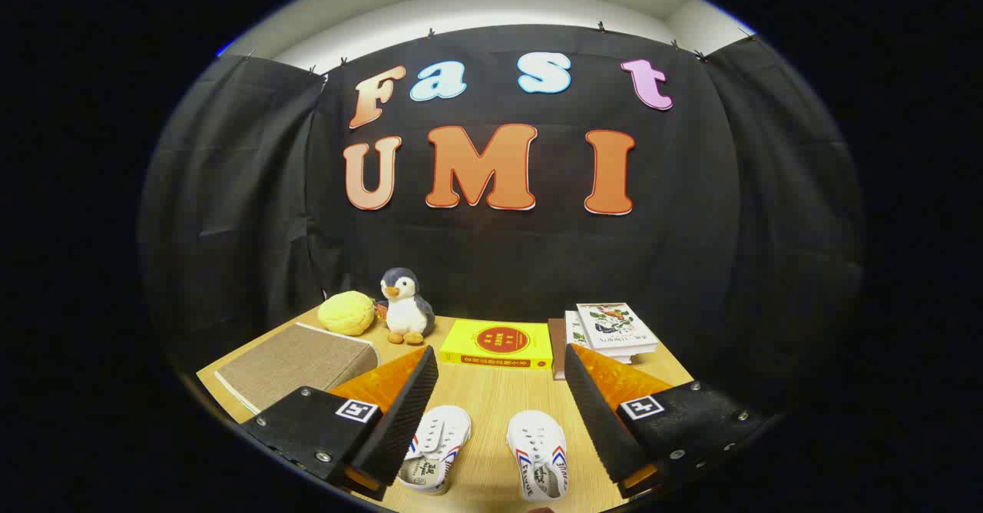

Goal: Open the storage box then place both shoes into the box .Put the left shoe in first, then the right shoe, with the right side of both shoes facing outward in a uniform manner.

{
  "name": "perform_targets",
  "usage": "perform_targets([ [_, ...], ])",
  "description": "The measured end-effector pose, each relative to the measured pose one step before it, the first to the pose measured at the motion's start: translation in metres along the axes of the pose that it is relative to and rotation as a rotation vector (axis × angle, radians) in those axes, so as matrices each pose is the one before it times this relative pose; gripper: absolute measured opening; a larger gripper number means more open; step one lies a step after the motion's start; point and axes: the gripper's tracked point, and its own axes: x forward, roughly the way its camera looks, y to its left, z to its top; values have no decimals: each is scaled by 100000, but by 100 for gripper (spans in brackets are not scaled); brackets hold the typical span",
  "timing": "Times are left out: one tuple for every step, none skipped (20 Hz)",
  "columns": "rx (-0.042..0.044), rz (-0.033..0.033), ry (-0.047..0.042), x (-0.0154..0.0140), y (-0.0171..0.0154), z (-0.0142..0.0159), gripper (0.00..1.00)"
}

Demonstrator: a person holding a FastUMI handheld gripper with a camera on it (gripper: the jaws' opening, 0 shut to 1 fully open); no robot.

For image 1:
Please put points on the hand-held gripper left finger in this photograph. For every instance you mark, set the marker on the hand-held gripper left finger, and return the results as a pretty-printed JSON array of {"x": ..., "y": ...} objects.
[{"x": 407, "y": 405}]

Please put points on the penguin plush toy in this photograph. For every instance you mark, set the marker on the penguin plush toy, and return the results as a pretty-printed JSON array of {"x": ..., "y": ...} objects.
[{"x": 407, "y": 309}]

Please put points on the beige fabric storage box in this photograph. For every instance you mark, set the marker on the beige fabric storage box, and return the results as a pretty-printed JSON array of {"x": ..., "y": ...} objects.
[{"x": 292, "y": 363}]

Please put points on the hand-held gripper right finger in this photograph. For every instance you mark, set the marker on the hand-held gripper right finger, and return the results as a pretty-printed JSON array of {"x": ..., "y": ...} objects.
[{"x": 595, "y": 405}]

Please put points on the white floral cover book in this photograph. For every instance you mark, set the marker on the white floral cover book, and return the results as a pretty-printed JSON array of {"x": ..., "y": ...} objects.
[{"x": 614, "y": 327}]

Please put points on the white canvas shoe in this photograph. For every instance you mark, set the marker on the white canvas shoe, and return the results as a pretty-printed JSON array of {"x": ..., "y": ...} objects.
[
  {"x": 438, "y": 436},
  {"x": 536, "y": 444}
]

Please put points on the yellow book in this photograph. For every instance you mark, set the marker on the yellow book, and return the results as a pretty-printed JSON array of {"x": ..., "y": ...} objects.
[{"x": 499, "y": 340}]

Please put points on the yellow plush ball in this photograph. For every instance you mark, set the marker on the yellow plush ball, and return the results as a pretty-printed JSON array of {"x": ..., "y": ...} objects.
[{"x": 345, "y": 313}]

